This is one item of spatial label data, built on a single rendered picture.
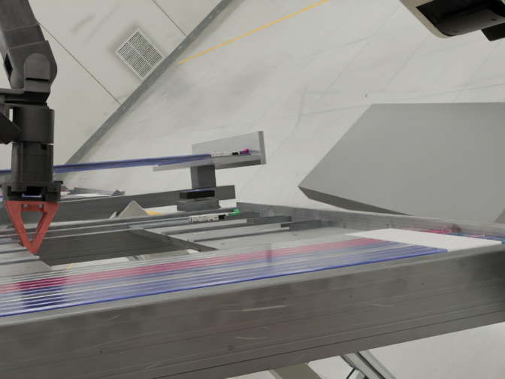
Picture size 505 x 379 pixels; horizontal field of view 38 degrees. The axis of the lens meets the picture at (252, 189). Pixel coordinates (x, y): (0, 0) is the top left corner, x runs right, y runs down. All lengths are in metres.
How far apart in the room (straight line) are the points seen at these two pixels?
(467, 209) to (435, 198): 0.09
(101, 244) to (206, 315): 0.69
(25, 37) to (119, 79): 7.81
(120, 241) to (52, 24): 7.70
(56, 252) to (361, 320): 0.69
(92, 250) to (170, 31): 8.06
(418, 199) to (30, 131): 0.57
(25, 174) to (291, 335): 0.60
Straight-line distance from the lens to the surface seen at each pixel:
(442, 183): 1.12
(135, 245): 1.19
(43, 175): 1.05
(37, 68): 1.05
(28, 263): 0.83
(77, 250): 1.17
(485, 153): 1.12
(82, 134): 8.73
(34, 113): 1.05
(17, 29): 1.09
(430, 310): 0.60
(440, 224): 0.78
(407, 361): 1.91
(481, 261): 0.62
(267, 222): 1.04
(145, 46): 9.03
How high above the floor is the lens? 1.12
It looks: 18 degrees down
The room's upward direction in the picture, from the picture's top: 44 degrees counter-clockwise
